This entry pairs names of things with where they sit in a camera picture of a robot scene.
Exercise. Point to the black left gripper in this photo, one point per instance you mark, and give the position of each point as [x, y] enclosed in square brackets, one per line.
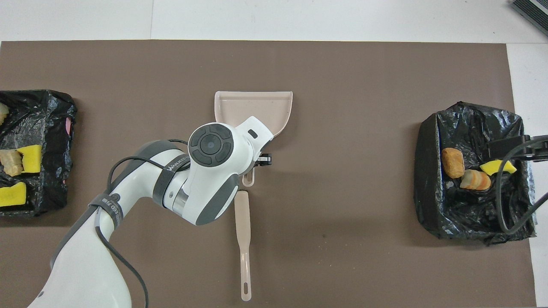
[264, 160]

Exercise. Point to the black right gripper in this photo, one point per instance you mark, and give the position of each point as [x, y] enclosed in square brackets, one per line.
[537, 150]

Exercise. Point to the yellow sponge piece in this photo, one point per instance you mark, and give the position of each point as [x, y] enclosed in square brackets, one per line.
[13, 196]
[32, 159]
[490, 167]

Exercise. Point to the striped toy croissant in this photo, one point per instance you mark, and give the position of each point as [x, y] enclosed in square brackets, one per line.
[3, 113]
[10, 163]
[475, 180]

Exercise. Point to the brown toy bread roll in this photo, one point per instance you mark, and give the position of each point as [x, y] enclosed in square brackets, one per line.
[453, 162]

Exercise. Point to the beige plastic dustpan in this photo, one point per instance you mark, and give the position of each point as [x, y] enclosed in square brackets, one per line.
[257, 107]

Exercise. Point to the beige brush black bristles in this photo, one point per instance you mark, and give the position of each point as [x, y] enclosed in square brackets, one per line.
[242, 222]

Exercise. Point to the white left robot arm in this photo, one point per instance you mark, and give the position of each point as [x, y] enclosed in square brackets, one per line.
[205, 179]

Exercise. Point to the black bagged pink bin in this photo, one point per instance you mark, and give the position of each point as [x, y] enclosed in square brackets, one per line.
[51, 128]

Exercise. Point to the brown table mat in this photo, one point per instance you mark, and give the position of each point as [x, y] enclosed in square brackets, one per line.
[342, 77]

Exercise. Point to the grey ridged device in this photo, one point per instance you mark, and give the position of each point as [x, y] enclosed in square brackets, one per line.
[533, 10]

